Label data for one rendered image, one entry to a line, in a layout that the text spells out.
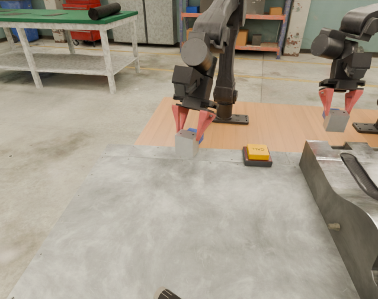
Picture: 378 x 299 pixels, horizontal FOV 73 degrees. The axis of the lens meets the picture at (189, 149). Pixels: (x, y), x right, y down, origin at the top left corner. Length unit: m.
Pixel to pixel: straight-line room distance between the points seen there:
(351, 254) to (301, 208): 0.16
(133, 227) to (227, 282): 0.24
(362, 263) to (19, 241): 1.70
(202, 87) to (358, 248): 0.44
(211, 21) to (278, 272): 0.55
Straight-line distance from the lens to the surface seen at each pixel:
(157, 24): 6.14
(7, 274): 1.74
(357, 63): 0.78
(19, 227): 1.95
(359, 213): 0.57
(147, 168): 0.77
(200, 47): 0.56
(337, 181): 0.68
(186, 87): 0.54
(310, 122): 1.13
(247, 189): 0.71
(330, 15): 6.15
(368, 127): 1.18
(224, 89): 0.95
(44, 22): 3.83
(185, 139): 0.61
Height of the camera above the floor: 1.27
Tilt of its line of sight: 33 degrees down
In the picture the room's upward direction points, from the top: straight up
